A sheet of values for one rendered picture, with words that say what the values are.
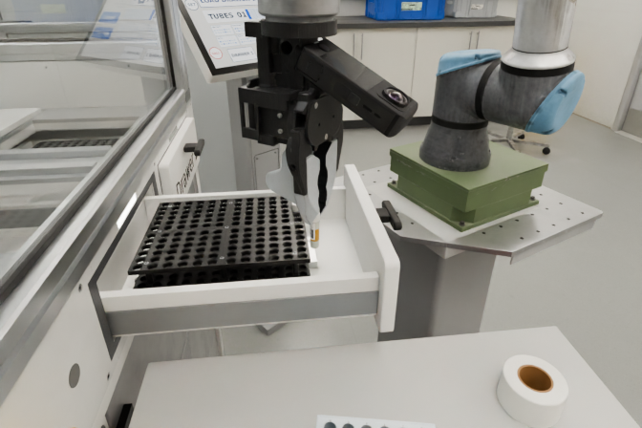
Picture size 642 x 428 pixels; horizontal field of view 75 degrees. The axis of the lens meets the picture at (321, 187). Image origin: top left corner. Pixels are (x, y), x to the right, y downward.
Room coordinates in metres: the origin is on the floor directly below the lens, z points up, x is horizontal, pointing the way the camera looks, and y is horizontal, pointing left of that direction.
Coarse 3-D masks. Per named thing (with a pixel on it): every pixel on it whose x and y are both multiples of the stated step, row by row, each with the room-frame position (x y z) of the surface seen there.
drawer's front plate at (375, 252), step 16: (352, 176) 0.62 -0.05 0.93; (352, 192) 0.60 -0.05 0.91; (352, 208) 0.59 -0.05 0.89; (368, 208) 0.51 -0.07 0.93; (352, 224) 0.59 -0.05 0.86; (368, 224) 0.48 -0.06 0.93; (368, 240) 0.47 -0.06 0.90; (384, 240) 0.44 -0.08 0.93; (368, 256) 0.47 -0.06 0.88; (384, 256) 0.40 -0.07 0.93; (384, 272) 0.39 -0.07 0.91; (384, 288) 0.39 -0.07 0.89; (384, 304) 0.39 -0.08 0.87; (384, 320) 0.39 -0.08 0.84
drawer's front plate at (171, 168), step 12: (192, 120) 0.93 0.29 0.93; (180, 132) 0.84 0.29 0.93; (192, 132) 0.91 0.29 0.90; (180, 144) 0.78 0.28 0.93; (168, 156) 0.71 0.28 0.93; (180, 156) 0.76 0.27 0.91; (168, 168) 0.67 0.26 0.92; (180, 168) 0.75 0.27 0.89; (168, 180) 0.67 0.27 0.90; (180, 180) 0.73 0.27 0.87; (168, 192) 0.67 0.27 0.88; (180, 192) 0.72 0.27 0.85
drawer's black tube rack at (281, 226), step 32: (160, 224) 0.52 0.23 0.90; (192, 224) 0.52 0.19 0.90; (224, 224) 0.52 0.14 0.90; (256, 224) 0.52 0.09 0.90; (288, 224) 0.52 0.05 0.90; (160, 256) 0.44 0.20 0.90; (192, 256) 0.44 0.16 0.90; (224, 256) 0.44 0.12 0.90; (256, 256) 0.44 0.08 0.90; (288, 256) 0.45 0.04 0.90
